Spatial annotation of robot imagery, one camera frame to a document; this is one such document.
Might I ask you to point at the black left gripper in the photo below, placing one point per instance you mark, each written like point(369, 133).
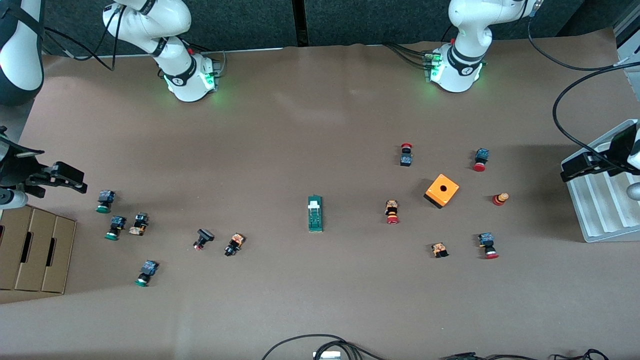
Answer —
point(621, 146)

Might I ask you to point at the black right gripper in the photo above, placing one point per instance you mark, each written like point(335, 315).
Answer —
point(15, 167)

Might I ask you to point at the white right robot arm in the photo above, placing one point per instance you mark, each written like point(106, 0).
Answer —
point(180, 75)

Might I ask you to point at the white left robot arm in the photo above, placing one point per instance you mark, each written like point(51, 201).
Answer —
point(460, 75)

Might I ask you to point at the green push button blue block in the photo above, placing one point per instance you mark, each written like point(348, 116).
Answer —
point(106, 196)
point(149, 268)
point(117, 222)

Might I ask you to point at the grey ribbed tray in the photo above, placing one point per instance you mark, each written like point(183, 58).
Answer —
point(605, 210)

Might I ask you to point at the brown cardboard box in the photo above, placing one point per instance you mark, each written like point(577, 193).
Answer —
point(35, 250)

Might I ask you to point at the red mushroom button head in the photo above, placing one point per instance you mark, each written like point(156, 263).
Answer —
point(498, 200)

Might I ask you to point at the red push button blue block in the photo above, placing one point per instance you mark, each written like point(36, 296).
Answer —
point(482, 154)
point(486, 239)

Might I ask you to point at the grey equipment cabinet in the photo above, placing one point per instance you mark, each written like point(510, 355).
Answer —
point(631, 45)

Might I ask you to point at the black square button red base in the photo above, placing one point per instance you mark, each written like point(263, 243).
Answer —
point(205, 235)

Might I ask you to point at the orange contact block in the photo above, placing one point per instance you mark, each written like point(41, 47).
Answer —
point(439, 248)

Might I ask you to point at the red push button black block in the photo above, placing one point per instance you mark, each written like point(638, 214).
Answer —
point(406, 160)

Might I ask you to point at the black push button orange block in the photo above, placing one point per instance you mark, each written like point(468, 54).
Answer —
point(236, 242)

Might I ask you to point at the red push button orange block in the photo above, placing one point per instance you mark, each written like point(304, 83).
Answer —
point(392, 206)

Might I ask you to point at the brown paper table cover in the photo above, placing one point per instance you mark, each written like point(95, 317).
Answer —
point(320, 300)

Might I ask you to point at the white plug adapter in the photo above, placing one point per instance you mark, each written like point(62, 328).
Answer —
point(326, 355)

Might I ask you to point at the black switch orange block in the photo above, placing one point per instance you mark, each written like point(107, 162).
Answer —
point(140, 220)

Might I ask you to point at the orange button enclosure box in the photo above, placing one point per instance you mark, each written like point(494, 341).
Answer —
point(447, 196)

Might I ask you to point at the black panel divider post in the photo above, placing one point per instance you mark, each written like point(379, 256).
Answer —
point(300, 20)

